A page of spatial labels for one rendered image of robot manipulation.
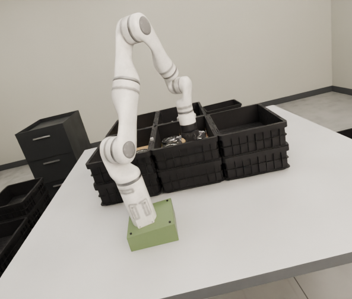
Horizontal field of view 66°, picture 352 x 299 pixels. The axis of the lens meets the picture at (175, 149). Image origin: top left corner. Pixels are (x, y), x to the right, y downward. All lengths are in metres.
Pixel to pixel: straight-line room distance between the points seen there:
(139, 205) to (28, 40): 4.19
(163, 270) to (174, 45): 3.99
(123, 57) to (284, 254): 0.80
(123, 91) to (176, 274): 0.59
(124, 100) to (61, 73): 3.91
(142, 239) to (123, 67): 0.59
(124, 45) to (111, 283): 0.77
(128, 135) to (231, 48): 3.98
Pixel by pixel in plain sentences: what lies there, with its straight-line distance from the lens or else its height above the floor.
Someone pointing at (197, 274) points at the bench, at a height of 0.70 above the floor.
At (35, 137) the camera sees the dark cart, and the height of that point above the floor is 0.82.
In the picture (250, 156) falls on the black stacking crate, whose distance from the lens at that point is 1.24.
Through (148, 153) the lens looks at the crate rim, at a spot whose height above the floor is 0.92.
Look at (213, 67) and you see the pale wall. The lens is 4.69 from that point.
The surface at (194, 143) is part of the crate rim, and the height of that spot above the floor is 0.92.
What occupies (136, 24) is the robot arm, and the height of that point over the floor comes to 1.41.
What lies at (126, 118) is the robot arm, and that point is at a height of 1.15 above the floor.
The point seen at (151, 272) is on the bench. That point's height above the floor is 0.70.
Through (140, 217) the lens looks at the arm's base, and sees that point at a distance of 0.98.
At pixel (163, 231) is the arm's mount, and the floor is 0.75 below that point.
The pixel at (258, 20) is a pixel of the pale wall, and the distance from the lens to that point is 4.89.
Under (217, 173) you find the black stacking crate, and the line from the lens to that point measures 1.26.
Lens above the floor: 1.32
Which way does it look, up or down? 20 degrees down
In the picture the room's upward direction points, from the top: 13 degrees counter-clockwise
